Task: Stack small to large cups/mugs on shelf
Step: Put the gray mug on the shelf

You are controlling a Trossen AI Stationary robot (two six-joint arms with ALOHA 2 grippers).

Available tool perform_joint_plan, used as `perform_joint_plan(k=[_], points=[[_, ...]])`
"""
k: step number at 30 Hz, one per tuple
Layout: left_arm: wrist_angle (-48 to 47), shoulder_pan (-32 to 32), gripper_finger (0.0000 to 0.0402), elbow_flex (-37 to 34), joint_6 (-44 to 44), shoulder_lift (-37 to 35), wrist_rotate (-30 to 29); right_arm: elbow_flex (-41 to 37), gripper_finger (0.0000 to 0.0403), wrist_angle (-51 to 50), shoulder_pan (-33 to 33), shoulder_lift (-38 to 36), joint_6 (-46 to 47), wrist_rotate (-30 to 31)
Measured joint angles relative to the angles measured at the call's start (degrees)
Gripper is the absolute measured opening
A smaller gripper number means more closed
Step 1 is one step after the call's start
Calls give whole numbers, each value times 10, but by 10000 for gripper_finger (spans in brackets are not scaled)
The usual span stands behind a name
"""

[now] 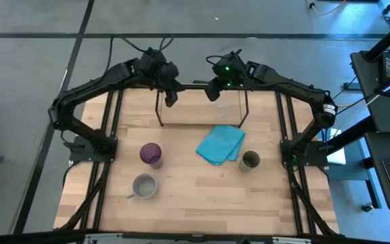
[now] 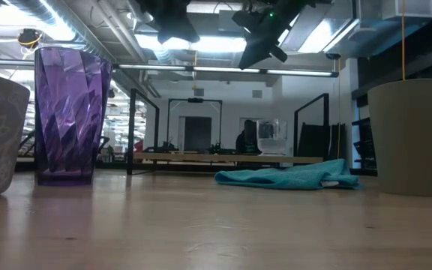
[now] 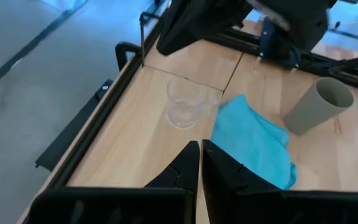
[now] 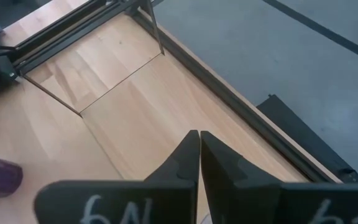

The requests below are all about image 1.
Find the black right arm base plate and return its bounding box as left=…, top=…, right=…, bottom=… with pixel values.
left=280, top=140, right=329, bottom=167

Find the orange cable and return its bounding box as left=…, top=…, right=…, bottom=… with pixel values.
left=305, top=0, right=347, bottom=16

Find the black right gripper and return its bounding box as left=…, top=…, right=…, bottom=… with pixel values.
left=204, top=50, right=250, bottom=102

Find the black table frame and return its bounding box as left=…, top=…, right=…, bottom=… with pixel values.
left=54, top=82, right=340, bottom=238

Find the purple faceted plastic tumbler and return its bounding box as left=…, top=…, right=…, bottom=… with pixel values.
left=139, top=142, right=164, bottom=169

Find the black desk with keyboard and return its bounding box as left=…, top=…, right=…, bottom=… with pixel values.
left=364, top=131, right=390, bottom=214

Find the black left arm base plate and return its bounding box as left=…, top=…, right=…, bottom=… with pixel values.
left=68, top=135, right=118, bottom=163

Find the teal cloth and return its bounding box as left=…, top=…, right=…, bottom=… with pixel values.
left=195, top=123, right=246, bottom=167

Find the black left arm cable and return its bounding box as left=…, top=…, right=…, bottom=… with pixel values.
left=105, top=33, right=175, bottom=79

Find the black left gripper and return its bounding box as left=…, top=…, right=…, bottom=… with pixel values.
left=137, top=48, right=181, bottom=108

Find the grey patterned ceramic mug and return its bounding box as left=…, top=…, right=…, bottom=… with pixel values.
left=125, top=173, right=159, bottom=200

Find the black diagonal pole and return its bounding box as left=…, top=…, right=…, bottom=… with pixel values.
left=363, top=12, right=390, bottom=62
left=318, top=116, right=375, bottom=155

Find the olive green cup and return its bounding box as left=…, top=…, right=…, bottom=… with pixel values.
left=238, top=150, right=261, bottom=173

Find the clear glass cup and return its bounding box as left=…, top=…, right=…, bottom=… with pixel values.
left=215, top=100, right=232, bottom=119

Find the black overhead frame bar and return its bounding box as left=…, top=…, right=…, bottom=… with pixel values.
left=0, top=228, right=390, bottom=244

